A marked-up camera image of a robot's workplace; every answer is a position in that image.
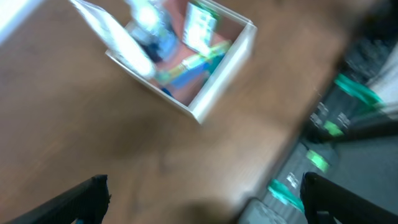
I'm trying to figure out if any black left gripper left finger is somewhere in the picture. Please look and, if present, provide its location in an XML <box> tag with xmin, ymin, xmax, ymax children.
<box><xmin>6</xmin><ymin>174</ymin><xmax>111</xmax><ymax>224</ymax></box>

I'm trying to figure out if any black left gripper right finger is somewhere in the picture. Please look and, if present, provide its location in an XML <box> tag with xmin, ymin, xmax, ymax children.
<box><xmin>300</xmin><ymin>172</ymin><xmax>397</xmax><ymax>224</ymax></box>

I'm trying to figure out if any green white toothbrush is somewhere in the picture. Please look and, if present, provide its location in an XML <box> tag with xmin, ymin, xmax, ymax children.
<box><xmin>155</xmin><ymin>40</ymin><xmax>232</xmax><ymax>85</ymax></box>

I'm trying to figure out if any white conditioner tube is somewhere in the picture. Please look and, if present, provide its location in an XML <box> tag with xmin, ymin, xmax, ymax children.
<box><xmin>70</xmin><ymin>0</ymin><xmax>156</xmax><ymax>79</ymax></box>

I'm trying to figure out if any blue disposable razor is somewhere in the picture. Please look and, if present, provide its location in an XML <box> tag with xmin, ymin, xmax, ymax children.
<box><xmin>155</xmin><ymin>62</ymin><xmax>210</xmax><ymax>98</ymax></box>

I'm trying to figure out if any green soap packet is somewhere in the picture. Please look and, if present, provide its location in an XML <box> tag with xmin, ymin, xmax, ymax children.
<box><xmin>182</xmin><ymin>1</ymin><xmax>218</xmax><ymax>56</ymax></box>

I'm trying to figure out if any green toothpaste tube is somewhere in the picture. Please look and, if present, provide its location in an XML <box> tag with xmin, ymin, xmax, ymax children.
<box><xmin>206</xmin><ymin>53</ymin><xmax>225</xmax><ymax>75</ymax></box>

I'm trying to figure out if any white box with pink interior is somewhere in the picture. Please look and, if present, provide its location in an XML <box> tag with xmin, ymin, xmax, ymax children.
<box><xmin>105</xmin><ymin>0</ymin><xmax>257</xmax><ymax>123</ymax></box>

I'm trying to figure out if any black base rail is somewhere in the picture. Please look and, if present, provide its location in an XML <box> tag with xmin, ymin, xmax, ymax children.
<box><xmin>238</xmin><ymin>38</ymin><xmax>397</xmax><ymax>223</ymax></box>

